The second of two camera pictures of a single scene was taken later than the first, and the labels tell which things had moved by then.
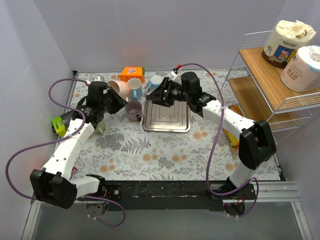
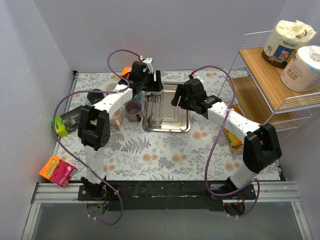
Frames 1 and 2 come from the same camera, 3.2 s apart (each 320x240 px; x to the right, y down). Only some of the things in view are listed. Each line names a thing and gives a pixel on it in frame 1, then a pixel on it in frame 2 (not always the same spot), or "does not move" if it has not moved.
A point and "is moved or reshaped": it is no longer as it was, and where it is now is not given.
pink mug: [121, 87] is moved or reshaped
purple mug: [134, 110] does not move
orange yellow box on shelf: [233, 142] does not move
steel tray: [177, 118] does not move
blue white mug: [155, 81] is moved or reshaped
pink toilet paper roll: [301, 73] does not move
